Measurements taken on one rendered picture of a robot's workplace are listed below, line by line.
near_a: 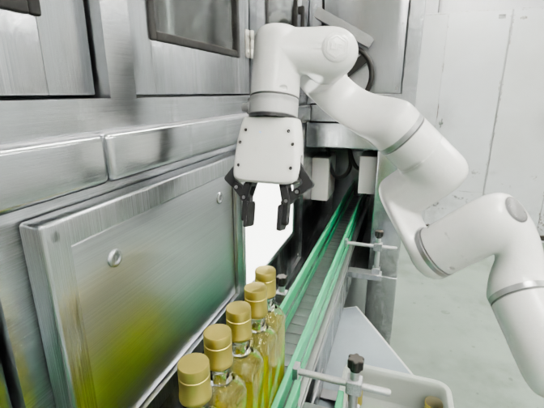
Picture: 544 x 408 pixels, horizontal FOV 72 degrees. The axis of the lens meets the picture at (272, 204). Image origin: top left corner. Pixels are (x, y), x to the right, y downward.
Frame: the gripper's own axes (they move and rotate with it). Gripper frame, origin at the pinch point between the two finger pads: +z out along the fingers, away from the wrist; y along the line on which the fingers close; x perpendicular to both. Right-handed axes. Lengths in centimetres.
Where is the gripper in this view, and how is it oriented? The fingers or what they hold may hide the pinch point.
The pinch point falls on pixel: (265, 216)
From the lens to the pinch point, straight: 58.7
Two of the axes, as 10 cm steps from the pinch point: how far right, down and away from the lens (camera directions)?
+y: 9.5, 0.9, -3.1
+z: -0.8, 10.0, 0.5
